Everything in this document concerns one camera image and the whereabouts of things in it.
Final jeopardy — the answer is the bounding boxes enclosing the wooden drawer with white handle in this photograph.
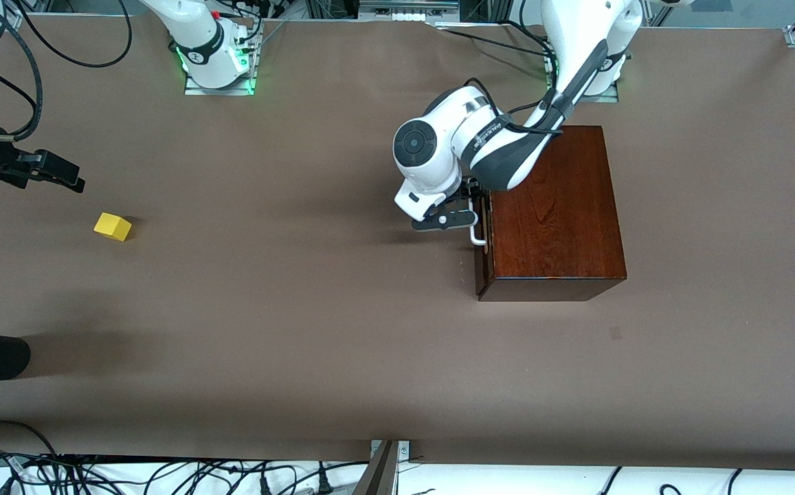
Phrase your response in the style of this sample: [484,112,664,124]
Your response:
[469,196,495,276]

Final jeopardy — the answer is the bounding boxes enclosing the yellow wooden cube block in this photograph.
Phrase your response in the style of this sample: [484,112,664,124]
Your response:
[93,212,133,242]

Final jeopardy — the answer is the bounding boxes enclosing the dark brown wooden cabinet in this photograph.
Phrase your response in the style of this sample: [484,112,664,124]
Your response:
[474,125,627,303]

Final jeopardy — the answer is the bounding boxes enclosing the white power strip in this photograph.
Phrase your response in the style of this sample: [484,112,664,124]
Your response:
[359,0,460,22]

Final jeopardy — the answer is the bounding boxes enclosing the brown paper table cover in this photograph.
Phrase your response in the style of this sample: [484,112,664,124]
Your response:
[0,15,795,463]

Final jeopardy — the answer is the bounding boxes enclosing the gray metal strut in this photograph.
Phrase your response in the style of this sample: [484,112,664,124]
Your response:
[352,441,400,495]

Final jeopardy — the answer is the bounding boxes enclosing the right arm black gripper cable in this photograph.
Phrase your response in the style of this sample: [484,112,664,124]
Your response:
[0,0,44,142]

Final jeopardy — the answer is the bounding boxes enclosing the arm black gripper cable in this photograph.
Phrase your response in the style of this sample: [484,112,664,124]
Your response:
[0,0,44,142]
[464,40,609,137]

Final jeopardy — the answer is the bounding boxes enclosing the long looping black cable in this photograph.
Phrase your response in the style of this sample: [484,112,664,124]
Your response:
[12,0,133,69]

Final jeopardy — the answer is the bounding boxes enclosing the thin black power cable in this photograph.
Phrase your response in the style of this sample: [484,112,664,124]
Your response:
[438,24,557,59]

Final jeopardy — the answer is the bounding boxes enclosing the left arm black gripper cable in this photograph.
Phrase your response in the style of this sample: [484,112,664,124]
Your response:
[464,40,609,137]

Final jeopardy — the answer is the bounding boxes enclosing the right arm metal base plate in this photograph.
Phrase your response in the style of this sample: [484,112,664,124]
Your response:
[184,27,260,96]

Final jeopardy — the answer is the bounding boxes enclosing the black arched cable loop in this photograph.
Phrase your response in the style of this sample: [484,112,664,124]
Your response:
[0,420,61,458]

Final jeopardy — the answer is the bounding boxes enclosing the small silver corner bracket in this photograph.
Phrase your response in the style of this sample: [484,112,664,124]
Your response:
[370,440,411,460]

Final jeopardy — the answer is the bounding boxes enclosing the tangled black cables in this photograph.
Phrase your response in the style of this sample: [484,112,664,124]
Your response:
[0,448,370,495]

